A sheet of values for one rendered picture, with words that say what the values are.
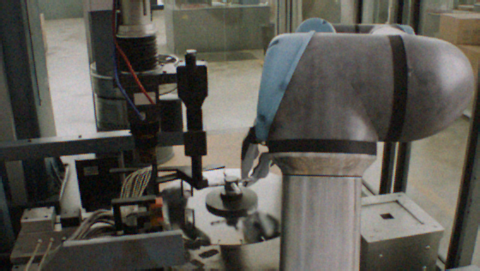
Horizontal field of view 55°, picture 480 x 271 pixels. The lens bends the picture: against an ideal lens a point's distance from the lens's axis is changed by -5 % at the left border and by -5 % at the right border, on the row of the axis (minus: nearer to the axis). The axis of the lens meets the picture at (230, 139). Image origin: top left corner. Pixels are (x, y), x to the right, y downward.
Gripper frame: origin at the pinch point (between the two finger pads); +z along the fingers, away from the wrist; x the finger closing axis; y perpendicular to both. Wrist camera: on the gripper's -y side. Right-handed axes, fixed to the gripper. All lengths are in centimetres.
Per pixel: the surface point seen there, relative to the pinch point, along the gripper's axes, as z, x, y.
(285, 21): -55, 16, -95
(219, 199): 5.6, -3.9, 1.8
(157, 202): 11.4, -15.5, 2.0
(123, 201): 13.9, -21.7, 2.1
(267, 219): 4.2, 4.3, 10.0
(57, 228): 30.2, -31.7, -13.8
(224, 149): 2, 12, -79
